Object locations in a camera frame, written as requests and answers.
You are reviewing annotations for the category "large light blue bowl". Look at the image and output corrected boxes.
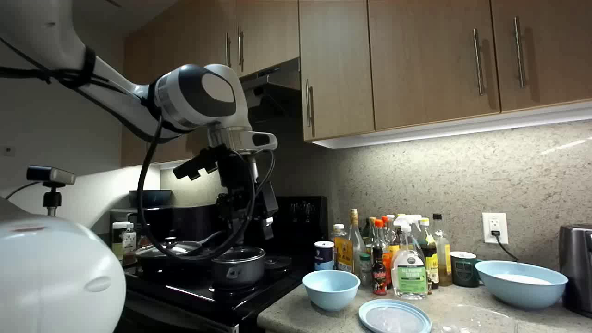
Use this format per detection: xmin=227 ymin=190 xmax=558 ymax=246
xmin=473 ymin=259 xmax=569 ymax=310

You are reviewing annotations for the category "dark bottle red label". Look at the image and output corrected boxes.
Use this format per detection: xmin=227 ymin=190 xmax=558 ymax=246
xmin=370 ymin=242 xmax=390 ymax=297

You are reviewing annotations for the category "dark range hood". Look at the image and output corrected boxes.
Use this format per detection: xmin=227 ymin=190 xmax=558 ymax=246
xmin=238 ymin=57 xmax=303 ymax=125

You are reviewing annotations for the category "black camera on tripod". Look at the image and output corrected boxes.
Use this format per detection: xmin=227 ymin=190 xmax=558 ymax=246
xmin=24 ymin=164 xmax=77 ymax=218

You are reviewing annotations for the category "yellow oil bottle black cap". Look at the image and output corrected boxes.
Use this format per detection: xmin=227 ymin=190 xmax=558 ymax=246
xmin=431 ymin=210 xmax=455 ymax=286

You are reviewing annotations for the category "dark soy sauce bottle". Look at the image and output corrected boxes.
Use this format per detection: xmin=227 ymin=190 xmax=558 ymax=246
xmin=416 ymin=216 xmax=440 ymax=290

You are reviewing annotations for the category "black frying pan with lid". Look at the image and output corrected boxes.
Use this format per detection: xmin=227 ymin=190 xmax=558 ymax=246
xmin=131 ymin=231 xmax=214 ymax=273

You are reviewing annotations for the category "small green cap jar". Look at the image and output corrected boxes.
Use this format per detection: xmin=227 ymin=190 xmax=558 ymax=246
xmin=358 ymin=242 xmax=375 ymax=286

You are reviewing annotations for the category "under cabinet light strip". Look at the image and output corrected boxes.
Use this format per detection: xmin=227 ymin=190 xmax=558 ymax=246
xmin=310 ymin=99 xmax=592 ymax=151

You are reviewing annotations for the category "black pot glass lid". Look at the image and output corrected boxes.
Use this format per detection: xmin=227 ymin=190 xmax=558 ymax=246
xmin=209 ymin=242 xmax=268 ymax=288

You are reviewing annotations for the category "black kitchen stove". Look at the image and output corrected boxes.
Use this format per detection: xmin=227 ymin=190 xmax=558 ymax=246
xmin=109 ymin=194 xmax=329 ymax=333

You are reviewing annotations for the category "medium light blue bowl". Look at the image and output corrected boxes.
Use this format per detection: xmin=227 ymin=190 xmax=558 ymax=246
xmin=301 ymin=268 xmax=362 ymax=312

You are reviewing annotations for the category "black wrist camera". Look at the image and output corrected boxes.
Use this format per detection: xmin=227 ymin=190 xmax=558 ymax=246
xmin=172 ymin=148 xmax=218 ymax=181

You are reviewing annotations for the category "light blue plate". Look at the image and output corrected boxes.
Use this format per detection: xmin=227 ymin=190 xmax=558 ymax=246
xmin=357 ymin=297 xmax=432 ymax=333

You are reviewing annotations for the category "black power cord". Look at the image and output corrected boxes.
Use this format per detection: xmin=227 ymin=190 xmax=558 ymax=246
xmin=488 ymin=227 xmax=523 ymax=264

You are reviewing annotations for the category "orange cap sauce bottle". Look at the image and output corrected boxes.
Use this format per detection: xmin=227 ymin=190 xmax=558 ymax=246
xmin=379 ymin=212 xmax=397 ymax=247
xmin=368 ymin=214 xmax=386 ymax=247

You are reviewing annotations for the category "tall yellow label bottle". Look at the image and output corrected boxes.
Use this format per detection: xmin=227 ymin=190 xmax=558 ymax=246
xmin=334 ymin=207 xmax=366 ymax=277

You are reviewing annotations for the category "white label jar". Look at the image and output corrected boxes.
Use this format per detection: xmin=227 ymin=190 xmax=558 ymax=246
xmin=111 ymin=220 xmax=138 ymax=257

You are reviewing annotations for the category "light wood cabinet door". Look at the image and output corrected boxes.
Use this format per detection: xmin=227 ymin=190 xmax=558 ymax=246
xmin=297 ymin=0 xmax=375 ymax=144
xmin=488 ymin=0 xmax=592 ymax=112
xmin=236 ymin=0 xmax=301 ymax=79
xmin=120 ymin=0 xmax=238 ymax=166
xmin=366 ymin=0 xmax=501 ymax=133

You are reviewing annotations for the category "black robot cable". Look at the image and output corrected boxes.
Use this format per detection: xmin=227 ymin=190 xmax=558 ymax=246
xmin=0 ymin=35 xmax=279 ymax=260

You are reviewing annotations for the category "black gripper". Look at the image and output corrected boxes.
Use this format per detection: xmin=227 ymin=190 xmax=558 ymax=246
xmin=214 ymin=146 xmax=279 ymax=244

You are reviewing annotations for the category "blue white salt canister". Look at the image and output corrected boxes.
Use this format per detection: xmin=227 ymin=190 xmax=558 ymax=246
xmin=312 ymin=238 xmax=336 ymax=271

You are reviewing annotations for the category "white wall outlet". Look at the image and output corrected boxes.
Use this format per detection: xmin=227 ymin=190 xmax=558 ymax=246
xmin=481 ymin=210 xmax=510 ymax=246

